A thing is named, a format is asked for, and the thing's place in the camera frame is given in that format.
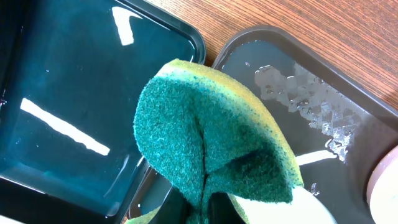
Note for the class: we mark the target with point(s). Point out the white plate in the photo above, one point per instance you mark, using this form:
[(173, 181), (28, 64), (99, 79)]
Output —
[(382, 190)]

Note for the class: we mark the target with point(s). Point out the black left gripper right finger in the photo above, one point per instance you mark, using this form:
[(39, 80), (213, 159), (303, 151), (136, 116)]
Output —
[(221, 210)]

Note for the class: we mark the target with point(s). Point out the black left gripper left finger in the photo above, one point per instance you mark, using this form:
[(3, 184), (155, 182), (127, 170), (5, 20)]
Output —
[(177, 210)]

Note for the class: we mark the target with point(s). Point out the black serving tray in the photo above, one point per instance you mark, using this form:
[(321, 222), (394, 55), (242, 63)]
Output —
[(337, 132)]

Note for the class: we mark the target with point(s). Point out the yellow green sponge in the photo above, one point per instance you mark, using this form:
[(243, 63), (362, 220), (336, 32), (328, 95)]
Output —
[(206, 133)]

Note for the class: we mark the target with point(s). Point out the black water basin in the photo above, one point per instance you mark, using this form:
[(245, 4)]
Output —
[(71, 75)]

